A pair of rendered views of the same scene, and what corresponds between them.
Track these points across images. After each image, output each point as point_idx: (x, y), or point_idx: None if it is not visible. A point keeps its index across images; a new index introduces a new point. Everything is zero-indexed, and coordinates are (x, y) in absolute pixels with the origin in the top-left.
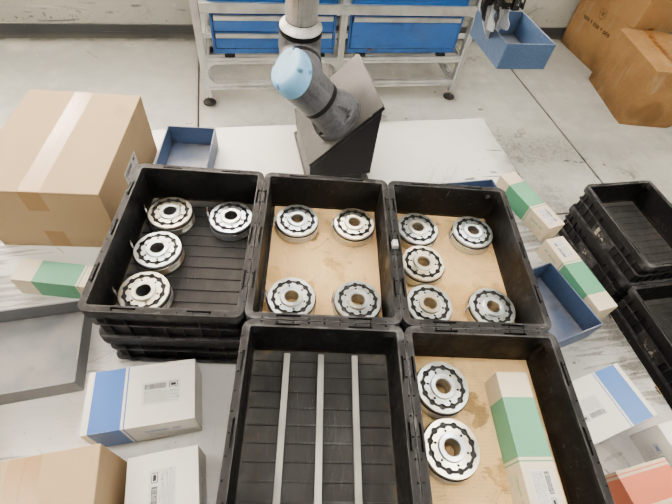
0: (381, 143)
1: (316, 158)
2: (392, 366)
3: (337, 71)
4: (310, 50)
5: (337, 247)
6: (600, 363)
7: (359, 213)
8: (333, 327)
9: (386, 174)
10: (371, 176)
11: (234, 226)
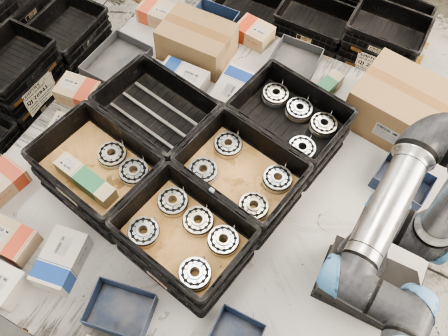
0: None
1: (337, 238)
2: None
3: None
4: (405, 224)
5: (247, 192)
6: (67, 313)
7: (259, 213)
8: (191, 131)
9: (313, 319)
10: (317, 305)
11: (293, 144)
